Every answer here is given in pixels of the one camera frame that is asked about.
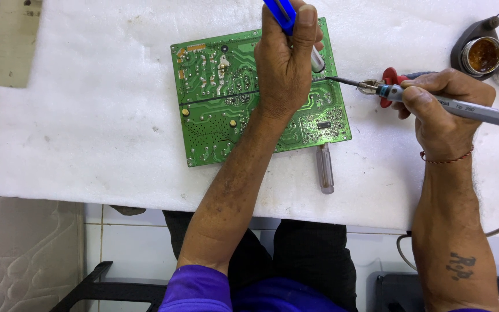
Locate clear-handled screwdriver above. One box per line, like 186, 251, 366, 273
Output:
316, 143, 335, 195

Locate green circuit board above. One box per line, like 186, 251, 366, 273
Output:
171, 17, 353, 168

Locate tin of brown flux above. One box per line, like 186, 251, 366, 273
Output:
460, 36, 499, 77

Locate white foam sheet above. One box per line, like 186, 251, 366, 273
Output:
0, 0, 499, 242

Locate person's right hand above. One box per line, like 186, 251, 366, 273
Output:
392, 68, 497, 162

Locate red thread bracelet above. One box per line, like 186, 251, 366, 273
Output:
420, 146, 475, 165

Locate grey soldering iron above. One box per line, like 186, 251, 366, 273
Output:
325, 76, 499, 131

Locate black iron stand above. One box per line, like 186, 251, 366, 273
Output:
450, 16, 499, 81

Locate person's left hand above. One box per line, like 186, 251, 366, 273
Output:
254, 0, 325, 120

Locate blue desoldering pump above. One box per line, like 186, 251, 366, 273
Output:
262, 0, 326, 74

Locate black stool frame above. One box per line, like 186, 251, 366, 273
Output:
50, 261, 169, 312

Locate purple shirt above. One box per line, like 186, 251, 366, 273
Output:
159, 264, 338, 312

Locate black trousers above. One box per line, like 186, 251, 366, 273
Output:
163, 211, 358, 312

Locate red-handled pliers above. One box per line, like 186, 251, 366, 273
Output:
357, 67, 439, 109

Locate black box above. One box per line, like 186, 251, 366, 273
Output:
366, 272, 499, 312

